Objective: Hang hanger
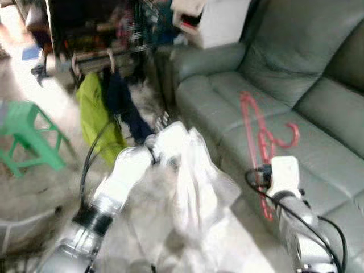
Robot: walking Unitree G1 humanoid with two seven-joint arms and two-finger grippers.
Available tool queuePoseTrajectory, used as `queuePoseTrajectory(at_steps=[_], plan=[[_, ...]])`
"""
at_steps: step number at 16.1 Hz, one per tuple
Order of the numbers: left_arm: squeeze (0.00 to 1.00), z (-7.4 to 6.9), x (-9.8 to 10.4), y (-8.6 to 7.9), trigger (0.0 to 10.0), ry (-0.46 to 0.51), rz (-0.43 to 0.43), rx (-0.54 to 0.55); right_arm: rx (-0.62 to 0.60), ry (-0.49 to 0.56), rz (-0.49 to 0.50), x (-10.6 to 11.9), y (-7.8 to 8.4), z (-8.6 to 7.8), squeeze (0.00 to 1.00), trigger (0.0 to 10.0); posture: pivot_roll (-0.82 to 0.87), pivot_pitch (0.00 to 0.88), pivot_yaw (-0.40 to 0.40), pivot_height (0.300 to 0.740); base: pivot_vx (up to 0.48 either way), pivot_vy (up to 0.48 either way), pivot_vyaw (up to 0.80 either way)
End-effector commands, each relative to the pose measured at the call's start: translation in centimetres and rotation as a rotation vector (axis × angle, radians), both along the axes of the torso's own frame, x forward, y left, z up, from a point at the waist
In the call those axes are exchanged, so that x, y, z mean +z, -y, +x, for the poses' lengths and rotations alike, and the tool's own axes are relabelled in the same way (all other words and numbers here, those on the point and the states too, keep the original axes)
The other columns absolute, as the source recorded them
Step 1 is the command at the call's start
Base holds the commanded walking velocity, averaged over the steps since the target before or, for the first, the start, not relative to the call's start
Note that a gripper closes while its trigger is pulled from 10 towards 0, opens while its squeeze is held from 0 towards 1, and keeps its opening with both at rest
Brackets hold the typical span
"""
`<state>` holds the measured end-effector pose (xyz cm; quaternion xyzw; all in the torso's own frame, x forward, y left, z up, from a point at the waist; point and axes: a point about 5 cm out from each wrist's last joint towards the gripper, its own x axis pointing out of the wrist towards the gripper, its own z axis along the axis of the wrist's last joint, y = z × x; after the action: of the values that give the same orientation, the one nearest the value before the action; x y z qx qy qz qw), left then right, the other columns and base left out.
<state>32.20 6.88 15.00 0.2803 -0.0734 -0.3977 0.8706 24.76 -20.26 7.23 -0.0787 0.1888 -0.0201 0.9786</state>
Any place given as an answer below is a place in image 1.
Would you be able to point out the red pink plastic hanger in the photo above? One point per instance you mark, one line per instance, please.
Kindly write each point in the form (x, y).
(264, 142)

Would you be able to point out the white garment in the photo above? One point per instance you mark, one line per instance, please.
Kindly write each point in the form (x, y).
(199, 193)

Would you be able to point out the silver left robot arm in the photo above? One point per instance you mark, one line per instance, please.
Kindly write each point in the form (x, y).
(122, 173)

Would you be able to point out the pale pink plastic hanger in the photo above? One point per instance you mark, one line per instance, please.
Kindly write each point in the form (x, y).
(111, 60)

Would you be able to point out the grey green leather sofa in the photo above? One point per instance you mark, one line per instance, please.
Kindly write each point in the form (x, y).
(318, 68)

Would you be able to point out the white storage box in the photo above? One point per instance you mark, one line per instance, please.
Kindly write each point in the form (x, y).
(222, 23)

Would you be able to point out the navy blue garment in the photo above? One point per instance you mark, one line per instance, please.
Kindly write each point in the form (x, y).
(122, 102)

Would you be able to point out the lime green shirt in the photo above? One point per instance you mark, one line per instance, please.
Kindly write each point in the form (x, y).
(94, 119)

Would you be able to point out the black metal drying rack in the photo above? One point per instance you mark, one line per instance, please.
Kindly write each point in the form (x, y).
(91, 23)

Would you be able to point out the green plastic stool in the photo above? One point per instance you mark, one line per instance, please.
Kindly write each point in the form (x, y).
(23, 116)

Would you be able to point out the blue floor mat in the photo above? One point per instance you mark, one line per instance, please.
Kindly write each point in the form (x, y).
(30, 52)

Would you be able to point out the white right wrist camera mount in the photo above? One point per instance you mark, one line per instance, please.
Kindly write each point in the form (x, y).
(284, 173)

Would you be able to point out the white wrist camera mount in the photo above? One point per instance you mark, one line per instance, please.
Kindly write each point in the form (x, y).
(170, 142)
(284, 173)

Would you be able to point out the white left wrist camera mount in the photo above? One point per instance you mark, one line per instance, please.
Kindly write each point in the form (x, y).
(170, 142)

